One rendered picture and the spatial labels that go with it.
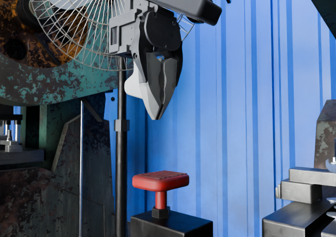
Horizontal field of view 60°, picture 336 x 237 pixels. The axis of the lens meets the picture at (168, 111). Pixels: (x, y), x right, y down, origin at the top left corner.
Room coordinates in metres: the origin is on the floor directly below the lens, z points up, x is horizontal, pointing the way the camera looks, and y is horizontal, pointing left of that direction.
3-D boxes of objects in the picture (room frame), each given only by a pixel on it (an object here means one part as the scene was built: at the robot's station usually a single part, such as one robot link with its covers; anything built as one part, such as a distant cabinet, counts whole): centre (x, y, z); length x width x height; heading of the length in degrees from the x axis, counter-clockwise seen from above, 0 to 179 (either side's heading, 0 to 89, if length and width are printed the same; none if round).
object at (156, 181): (0.40, 0.01, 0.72); 0.07 x 0.06 x 0.08; 138
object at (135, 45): (0.39, 0.03, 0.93); 0.05 x 0.02 x 0.09; 138
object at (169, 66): (0.43, 0.02, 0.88); 0.06 x 0.03 x 0.09; 48
